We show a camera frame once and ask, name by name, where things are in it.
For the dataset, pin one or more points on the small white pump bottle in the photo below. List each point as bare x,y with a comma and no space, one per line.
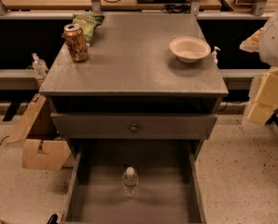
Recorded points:
214,54

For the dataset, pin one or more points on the clear sanitizer pump bottle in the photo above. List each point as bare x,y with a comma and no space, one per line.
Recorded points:
39,66

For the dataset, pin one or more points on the open cardboard box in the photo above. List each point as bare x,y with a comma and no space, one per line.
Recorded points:
42,147

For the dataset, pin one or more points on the closed grey top drawer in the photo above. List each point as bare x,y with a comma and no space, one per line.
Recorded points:
130,126

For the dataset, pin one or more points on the clear plastic water bottle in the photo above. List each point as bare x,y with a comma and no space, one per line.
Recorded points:
130,182

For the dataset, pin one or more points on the open grey middle drawer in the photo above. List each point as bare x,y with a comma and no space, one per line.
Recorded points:
167,193

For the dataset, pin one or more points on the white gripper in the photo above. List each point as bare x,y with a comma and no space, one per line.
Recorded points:
275,39

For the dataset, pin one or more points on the brown patterned drink can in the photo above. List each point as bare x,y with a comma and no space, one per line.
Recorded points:
76,43

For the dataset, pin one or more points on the grey wooden drawer cabinet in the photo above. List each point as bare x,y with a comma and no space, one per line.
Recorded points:
131,70

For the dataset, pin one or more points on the round brass drawer knob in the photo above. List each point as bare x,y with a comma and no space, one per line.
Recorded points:
134,128

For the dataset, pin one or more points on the green chip bag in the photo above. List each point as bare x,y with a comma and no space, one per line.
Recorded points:
88,23

